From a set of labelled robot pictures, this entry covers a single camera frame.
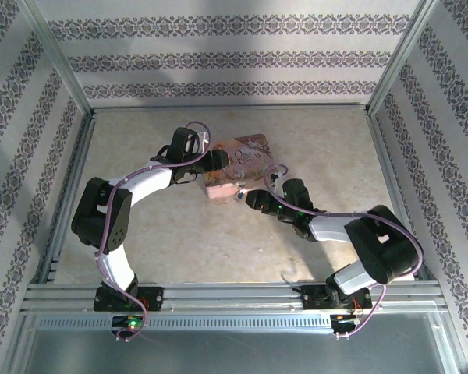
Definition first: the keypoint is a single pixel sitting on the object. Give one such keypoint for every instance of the wide aluminium frame rail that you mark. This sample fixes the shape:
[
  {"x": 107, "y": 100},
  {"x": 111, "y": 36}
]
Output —
[{"x": 226, "y": 298}]

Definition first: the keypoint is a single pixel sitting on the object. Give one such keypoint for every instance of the right control board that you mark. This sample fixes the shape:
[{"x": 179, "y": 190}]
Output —
[{"x": 345, "y": 319}]

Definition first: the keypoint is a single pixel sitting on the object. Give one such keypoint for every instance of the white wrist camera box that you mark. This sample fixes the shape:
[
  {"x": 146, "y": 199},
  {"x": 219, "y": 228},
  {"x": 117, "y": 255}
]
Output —
[
  {"x": 203, "y": 141},
  {"x": 277, "y": 180}
]

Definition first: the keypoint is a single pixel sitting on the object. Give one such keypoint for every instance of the thin aluminium frame rail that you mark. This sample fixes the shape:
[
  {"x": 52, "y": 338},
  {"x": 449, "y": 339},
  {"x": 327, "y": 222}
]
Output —
[{"x": 226, "y": 106}]

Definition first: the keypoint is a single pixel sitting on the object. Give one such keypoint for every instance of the aluminium side frame rail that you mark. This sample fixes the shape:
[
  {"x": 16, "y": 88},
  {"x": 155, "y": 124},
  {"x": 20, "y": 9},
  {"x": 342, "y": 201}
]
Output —
[
  {"x": 394, "y": 175},
  {"x": 72, "y": 187}
]

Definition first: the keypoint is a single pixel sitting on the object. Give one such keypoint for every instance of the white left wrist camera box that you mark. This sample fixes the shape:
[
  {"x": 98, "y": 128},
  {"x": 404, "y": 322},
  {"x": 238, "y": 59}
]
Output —
[{"x": 203, "y": 141}]

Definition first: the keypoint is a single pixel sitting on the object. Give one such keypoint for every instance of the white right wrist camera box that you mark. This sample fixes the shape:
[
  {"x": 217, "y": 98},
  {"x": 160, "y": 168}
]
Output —
[{"x": 277, "y": 180}]

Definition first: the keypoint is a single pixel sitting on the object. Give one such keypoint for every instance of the left control board green LED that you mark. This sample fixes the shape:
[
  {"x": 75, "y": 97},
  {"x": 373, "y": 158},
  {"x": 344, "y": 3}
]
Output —
[{"x": 130, "y": 322}]

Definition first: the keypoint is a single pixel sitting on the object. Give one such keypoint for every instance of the aluminium frame post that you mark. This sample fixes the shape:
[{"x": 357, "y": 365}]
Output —
[
  {"x": 401, "y": 58},
  {"x": 58, "y": 58}
]

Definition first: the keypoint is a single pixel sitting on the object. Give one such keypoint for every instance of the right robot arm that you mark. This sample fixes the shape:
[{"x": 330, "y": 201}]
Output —
[{"x": 378, "y": 241}]

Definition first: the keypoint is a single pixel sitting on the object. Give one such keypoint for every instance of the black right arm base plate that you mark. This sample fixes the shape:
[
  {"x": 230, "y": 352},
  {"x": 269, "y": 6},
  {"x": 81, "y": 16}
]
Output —
[{"x": 312, "y": 300}]

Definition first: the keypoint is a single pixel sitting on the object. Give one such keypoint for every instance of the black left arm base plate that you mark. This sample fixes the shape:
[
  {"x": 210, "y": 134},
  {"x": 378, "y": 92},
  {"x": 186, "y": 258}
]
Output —
[{"x": 156, "y": 298}]

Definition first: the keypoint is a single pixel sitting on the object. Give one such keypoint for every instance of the grey metal sheet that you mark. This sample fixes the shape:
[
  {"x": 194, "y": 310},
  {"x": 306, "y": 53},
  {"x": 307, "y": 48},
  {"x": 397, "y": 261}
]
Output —
[{"x": 234, "y": 354}]

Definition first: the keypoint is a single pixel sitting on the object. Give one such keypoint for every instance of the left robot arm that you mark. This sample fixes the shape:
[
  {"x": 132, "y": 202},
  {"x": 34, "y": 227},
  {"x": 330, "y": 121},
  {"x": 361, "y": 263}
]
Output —
[{"x": 113, "y": 218}]

